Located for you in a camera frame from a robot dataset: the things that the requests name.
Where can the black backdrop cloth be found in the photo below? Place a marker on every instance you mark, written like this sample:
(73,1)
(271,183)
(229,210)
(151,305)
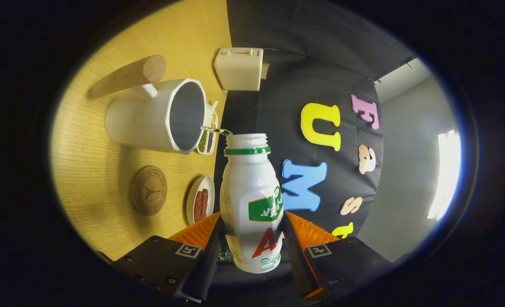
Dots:
(286,85)

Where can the white toaster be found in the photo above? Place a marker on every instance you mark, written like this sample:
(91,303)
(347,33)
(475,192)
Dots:
(237,70)

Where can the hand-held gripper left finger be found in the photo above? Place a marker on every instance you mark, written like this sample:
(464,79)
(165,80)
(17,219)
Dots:
(207,273)

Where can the white divided dish with beans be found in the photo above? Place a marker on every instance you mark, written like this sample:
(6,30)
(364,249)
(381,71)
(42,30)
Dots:
(210,143)

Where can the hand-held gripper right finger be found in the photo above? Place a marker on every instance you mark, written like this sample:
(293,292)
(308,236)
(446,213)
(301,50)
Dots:
(297,260)

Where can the round cork coaster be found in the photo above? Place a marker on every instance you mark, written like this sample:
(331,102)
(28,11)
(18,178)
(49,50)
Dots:
(148,189)

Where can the clear plastic water bottle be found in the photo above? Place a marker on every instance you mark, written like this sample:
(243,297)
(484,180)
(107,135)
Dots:
(224,256)

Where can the white juice bottle green label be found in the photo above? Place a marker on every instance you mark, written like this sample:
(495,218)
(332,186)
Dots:
(248,192)

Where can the wooden table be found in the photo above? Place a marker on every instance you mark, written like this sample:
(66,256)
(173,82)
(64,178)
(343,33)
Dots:
(90,170)

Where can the white round plate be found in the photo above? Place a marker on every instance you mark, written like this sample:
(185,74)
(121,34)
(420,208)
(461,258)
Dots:
(190,200)

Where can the toasted bread slice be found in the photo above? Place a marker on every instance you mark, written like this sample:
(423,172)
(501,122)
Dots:
(265,70)

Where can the red meat slice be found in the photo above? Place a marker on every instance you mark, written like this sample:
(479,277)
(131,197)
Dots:
(197,207)
(205,204)

